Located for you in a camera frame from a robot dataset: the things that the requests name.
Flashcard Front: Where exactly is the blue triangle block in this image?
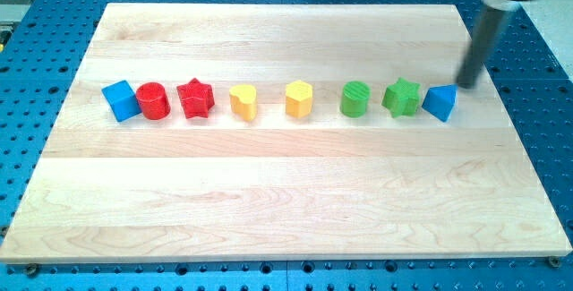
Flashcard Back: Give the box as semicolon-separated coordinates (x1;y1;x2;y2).
422;84;458;122

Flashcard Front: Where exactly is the red star block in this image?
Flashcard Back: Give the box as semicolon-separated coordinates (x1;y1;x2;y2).
176;78;215;119

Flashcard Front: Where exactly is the green star block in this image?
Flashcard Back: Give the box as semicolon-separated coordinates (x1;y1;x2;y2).
381;77;420;117

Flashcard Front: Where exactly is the yellow hexagon block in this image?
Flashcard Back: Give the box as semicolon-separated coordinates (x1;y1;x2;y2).
286;81;313;118

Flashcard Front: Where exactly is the yellow heart block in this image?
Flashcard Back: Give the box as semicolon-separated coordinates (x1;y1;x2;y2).
229;84;257;122

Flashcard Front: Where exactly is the wooden board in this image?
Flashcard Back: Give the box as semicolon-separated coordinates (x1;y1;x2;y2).
1;3;571;264

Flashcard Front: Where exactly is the green cylinder block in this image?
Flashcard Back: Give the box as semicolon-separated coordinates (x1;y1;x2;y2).
340;81;371;117

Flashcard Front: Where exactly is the red cylinder block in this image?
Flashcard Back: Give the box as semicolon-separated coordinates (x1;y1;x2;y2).
135;82;171;120

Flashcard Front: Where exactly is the blue cube block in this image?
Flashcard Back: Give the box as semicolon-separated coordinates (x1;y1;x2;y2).
101;81;141;122

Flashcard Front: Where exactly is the black pusher rod tool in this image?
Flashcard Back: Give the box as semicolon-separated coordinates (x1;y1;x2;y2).
455;4;513;90

